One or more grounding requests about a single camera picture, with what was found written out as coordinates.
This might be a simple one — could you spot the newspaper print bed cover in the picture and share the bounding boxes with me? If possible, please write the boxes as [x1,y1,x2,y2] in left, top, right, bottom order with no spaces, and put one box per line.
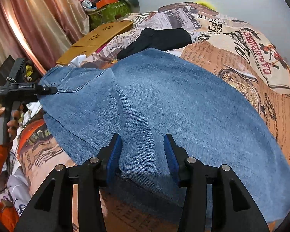
[18,3,290,231]

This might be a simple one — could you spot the green patterned box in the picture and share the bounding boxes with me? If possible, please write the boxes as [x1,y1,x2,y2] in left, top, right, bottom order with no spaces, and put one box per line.
[87,1,131,30]

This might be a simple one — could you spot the white crumpled cloth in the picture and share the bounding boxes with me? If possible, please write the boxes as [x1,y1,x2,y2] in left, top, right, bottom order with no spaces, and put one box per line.
[22,101,42,127]

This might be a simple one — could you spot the orange box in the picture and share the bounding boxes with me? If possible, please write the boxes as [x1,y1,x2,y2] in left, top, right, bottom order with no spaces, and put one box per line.
[96,0,119,9]

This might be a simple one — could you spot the pink striped curtain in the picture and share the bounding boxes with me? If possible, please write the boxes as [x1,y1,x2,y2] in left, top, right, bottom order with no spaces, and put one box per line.
[0,0,90,74]

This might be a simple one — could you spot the yellow pillow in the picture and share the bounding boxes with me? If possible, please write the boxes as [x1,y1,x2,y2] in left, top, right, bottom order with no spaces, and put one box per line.
[196,0,215,10]

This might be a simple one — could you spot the blue denim pants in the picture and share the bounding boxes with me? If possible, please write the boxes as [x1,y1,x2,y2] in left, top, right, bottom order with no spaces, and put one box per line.
[40,48,290,223]

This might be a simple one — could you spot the person's left hand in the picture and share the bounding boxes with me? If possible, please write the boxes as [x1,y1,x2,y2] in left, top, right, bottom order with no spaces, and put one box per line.
[0,104,23,142]

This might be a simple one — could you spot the brown wooden board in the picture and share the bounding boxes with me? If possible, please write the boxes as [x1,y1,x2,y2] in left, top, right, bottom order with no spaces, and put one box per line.
[56,20,133,65]

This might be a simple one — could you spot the black folded garment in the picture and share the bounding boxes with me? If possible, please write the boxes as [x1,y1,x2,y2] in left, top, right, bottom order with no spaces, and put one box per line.
[117,28,192,60]

